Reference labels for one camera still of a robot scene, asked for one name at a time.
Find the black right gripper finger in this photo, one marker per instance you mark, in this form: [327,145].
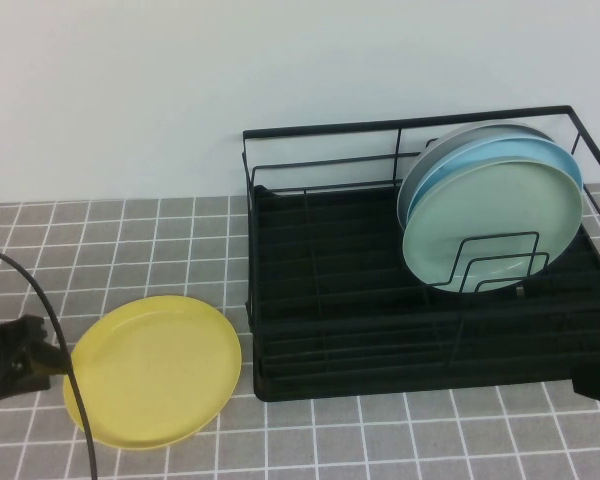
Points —
[597,385]

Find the pale green plate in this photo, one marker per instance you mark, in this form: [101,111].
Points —
[490,210]

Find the grey plate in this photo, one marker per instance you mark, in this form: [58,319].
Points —
[415,175]

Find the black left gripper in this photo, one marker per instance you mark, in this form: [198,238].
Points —
[2,350]

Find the light blue plate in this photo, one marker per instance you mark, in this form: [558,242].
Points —
[555,159]

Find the yellow plate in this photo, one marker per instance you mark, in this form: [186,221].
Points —
[155,370]

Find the grey checked tablecloth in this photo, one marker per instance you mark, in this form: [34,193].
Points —
[180,240]

